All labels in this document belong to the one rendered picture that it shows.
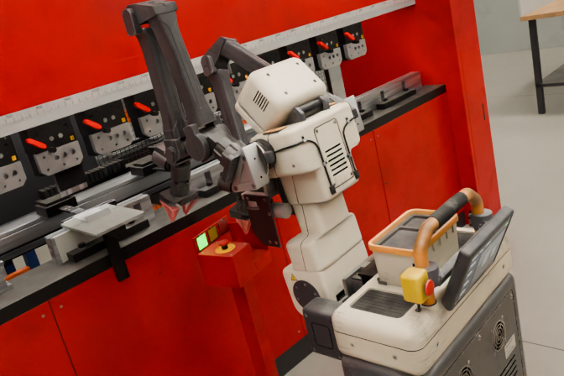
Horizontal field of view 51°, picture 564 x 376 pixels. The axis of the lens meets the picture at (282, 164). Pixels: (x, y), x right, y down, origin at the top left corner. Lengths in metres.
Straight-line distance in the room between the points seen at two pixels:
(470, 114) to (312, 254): 2.05
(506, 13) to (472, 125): 5.86
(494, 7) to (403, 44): 5.85
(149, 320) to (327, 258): 0.80
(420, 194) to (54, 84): 2.02
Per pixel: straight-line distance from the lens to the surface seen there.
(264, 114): 1.58
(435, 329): 1.43
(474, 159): 3.59
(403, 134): 3.17
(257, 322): 2.23
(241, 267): 2.05
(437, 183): 3.46
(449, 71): 3.48
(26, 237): 2.37
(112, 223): 1.97
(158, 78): 1.66
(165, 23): 1.58
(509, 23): 9.35
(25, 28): 2.09
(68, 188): 2.15
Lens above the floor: 1.57
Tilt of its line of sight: 16 degrees down
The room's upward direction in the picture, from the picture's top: 13 degrees counter-clockwise
